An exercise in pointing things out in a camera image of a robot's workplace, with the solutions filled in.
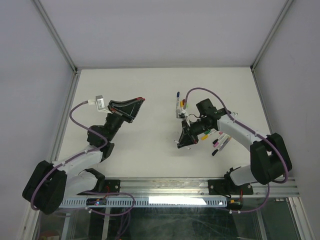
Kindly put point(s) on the blue cap marker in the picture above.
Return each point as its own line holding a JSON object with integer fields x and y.
{"x": 177, "y": 100}

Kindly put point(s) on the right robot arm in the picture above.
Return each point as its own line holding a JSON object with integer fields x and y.
{"x": 269, "y": 158}

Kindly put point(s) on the black cap marker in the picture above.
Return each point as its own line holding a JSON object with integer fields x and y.
{"x": 220, "y": 147}

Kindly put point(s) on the yellow cap marker right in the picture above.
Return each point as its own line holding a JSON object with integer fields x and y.
{"x": 206, "y": 135}

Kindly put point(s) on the magenta cap marker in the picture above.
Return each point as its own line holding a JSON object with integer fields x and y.
{"x": 220, "y": 140}

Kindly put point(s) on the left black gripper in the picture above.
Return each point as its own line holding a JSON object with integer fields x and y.
{"x": 127, "y": 109}

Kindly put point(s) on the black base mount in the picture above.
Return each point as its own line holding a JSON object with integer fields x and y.
{"x": 227, "y": 188}
{"x": 110, "y": 187}

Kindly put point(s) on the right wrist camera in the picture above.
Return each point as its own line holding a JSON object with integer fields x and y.
{"x": 183, "y": 112}

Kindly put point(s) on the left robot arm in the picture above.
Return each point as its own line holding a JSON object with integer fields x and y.
{"x": 99, "y": 148}

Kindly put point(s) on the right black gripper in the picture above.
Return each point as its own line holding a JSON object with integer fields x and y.
{"x": 188, "y": 137}

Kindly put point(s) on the red pen cap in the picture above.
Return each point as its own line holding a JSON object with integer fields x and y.
{"x": 140, "y": 99}

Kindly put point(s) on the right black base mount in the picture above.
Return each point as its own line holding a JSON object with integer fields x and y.
{"x": 227, "y": 188}

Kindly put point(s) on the white slotted cable duct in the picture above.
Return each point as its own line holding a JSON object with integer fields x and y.
{"x": 144, "y": 202}

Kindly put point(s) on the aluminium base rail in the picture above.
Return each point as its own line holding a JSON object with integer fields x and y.
{"x": 160, "y": 186}

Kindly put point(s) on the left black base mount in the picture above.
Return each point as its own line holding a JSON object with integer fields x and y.
{"x": 110, "y": 187}

